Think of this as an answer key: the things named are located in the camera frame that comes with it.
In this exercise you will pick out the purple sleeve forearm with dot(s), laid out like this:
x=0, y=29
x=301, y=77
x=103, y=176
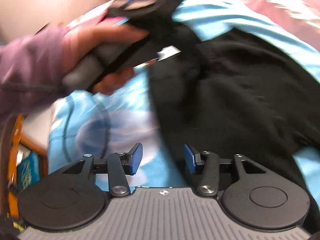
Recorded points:
x=31, y=72

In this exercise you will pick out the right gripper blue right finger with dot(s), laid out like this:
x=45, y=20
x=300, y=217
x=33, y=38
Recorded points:
x=207, y=165

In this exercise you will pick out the blue floral bed sheet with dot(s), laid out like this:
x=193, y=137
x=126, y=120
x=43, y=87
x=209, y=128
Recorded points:
x=101, y=125

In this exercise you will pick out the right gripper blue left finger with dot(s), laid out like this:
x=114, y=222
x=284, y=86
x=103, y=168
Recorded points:
x=119, y=165

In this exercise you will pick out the black pants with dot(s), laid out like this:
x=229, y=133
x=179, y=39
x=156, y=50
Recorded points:
x=250, y=98

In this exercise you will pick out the orange wooden chair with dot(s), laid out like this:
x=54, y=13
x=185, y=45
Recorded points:
x=11, y=138

